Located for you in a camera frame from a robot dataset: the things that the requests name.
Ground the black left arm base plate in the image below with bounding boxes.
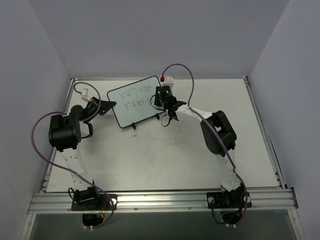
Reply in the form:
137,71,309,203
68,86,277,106
71,193,118,211

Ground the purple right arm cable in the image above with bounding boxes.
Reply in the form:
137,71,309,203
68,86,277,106
161,63,250,225

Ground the aluminium left table rail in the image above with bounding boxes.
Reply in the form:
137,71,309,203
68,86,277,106
40,78,76,193

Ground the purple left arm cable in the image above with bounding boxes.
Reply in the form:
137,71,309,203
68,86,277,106
30,81,118,228

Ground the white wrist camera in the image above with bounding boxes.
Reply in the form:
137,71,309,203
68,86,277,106
160,76,174,90
79,88,90,102

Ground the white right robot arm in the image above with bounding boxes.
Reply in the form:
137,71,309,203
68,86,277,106
154,85,247,207

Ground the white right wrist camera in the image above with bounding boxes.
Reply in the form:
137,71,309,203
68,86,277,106
160,76,174,90

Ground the aluminium front rail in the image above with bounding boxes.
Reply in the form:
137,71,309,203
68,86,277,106
27,187,298,215

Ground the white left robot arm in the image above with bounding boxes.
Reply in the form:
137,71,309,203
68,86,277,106
48,97,116,210

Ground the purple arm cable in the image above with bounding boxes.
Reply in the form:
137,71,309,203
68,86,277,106
161,63,250,225
30,81,118,228

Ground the small white whiteboard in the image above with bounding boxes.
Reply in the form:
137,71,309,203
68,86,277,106
106,76,163,129

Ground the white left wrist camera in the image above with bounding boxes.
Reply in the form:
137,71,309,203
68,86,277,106
79,88,90,102

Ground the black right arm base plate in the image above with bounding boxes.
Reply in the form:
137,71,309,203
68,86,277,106
206,191,246,209

